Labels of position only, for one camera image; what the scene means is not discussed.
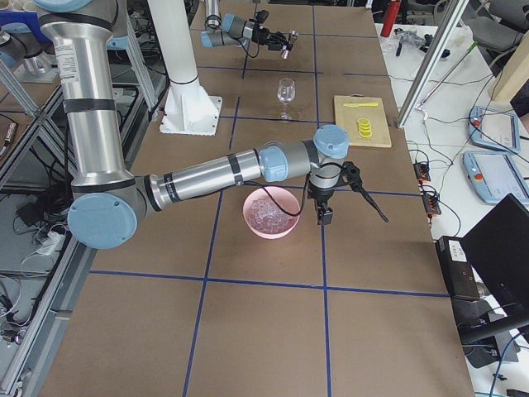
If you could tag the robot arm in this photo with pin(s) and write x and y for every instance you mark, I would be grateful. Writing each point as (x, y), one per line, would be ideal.
(110, 201)
(248, 34)

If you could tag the black box device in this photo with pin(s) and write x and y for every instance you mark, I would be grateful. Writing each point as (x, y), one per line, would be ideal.
(457, 271)

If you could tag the pink bowl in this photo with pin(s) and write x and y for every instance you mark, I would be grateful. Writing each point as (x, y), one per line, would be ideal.
(282, 198)

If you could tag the yellow plastic knife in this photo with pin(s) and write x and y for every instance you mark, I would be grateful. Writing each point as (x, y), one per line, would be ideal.
(361, 105)

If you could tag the black monitor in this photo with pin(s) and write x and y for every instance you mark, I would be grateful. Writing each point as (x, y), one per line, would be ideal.
(497, 248)

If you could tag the steel cocktail jigger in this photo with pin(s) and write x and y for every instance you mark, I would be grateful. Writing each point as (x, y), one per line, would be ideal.
(284, 57)

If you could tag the clear plastic bag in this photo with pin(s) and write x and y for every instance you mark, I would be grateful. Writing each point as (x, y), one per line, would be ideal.
(399, 38)

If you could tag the teach pendant tablet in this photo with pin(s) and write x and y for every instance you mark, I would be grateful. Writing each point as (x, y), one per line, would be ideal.
(494, 129)
(494, 175)

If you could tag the wooden cutting board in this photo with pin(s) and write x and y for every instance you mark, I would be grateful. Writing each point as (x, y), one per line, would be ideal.
(346, 118)

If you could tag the aluminium frame post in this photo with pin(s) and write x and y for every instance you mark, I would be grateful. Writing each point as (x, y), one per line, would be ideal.
(453, 14)

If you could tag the clear wine glass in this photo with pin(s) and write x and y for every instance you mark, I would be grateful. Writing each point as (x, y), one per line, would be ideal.
(286, 94)

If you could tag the clear ice cubes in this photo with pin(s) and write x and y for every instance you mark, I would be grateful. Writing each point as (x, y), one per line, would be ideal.
(266, 217)

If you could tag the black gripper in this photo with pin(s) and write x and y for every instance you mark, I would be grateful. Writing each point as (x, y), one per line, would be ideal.
(264, 36)
(321, 195)

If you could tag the white pedestal column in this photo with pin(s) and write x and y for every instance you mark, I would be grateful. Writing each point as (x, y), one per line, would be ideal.
(188, 110)

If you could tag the red bottle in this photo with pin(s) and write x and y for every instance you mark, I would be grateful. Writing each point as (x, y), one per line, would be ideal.
(390, 17)

